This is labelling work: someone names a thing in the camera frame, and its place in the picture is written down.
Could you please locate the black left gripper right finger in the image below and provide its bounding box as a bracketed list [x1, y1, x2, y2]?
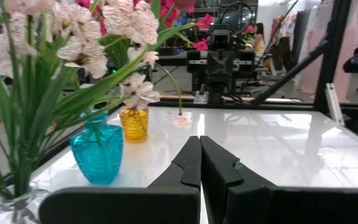
[200, 135, 358, 224]

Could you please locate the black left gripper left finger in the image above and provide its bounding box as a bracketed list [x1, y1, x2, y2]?
[38, 135, 203, 224]

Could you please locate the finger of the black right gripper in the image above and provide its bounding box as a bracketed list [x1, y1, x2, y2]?
[208, 51, 221, 78]
[219, 51, 232, 78]

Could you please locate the white artificial flower bunch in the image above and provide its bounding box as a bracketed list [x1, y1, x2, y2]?
[116, 46, 193, 130]
[11, 0, 198, 197]
[0, 0, 58, 200]

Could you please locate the teal glass vase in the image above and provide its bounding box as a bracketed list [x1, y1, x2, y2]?
[69, 111, 124, 185]

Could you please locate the yellow glass vase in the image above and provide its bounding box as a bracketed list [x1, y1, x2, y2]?
[119, 106, 150, 143]

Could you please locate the clear glass vase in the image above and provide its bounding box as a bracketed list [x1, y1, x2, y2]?
[0, 183, 52, 224]

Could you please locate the person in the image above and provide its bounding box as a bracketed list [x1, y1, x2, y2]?
[247, 21, 266, 58]

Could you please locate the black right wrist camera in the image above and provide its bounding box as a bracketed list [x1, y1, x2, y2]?
[210, 24, 232, 51]

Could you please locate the silver aluminium extrusion bracket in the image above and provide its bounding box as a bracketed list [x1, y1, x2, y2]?
[324, 82, 345, 126]

